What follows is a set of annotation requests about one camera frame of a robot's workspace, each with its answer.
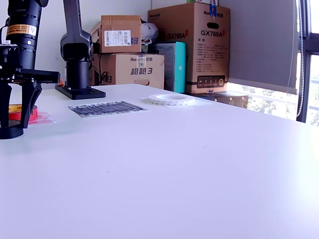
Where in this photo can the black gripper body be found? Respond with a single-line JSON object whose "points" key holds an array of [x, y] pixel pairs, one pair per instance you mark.
{"points": [[47, 77]]}

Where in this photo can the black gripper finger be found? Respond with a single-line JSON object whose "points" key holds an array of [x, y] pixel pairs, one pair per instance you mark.
{"points": [[27, 99], [4, 104]]}

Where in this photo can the large brown tape roll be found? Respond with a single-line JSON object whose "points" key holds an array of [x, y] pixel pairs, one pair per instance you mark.
{"points": [[15, 115]]}

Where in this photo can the black tape roll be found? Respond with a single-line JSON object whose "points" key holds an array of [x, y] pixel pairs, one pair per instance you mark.
{"points": [[12, 134]]}

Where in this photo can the white tape roll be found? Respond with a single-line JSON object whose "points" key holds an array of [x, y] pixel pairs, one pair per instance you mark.
{"points": [[171, 101]]}

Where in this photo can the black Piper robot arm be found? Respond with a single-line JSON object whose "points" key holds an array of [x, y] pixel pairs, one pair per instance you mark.
{"points": [[74, 72]]}

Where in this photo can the blue tape strip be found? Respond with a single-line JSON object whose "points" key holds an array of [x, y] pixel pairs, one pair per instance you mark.
{"points": [[213, 10]]}

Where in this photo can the red scribbled paper sheet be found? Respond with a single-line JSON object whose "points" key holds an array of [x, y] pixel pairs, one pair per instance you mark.
{"points": [[45, 117]]}

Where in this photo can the black scribbled paper sheet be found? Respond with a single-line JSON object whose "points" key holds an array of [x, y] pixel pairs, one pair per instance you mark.
{"points": [[107, 109]]}

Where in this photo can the brown Huntkey cardboard box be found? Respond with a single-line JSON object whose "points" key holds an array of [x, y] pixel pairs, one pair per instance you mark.
{"points": [[137, 64]]}

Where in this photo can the cardboard box with shipping label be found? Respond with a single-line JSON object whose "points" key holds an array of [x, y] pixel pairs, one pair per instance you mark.
{"points": [[119, 22]]}

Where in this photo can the white plastic bag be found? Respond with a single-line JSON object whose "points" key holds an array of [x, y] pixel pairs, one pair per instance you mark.
{"points": [[149, 31]]}

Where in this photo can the teal grey upright box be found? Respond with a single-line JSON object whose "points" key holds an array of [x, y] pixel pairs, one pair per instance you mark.
{"points": [[180, 74]]}

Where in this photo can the tall brown GX760A cardboard box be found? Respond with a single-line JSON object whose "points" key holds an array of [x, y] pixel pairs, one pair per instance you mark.
{"points": [[211, 57]]}

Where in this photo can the grey roller blind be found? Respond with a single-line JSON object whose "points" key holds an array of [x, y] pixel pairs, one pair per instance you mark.
{"points": [[261, 37]]}

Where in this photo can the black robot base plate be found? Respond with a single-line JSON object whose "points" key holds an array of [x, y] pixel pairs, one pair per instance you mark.
{"points": [[82, 94]]}

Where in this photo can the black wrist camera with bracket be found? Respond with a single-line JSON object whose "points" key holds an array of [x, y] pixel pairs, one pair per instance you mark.
{"points": [[10, 57]]}

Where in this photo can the dark window frame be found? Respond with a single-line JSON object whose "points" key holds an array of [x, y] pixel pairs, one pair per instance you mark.
{"points": [[306, 87]]}

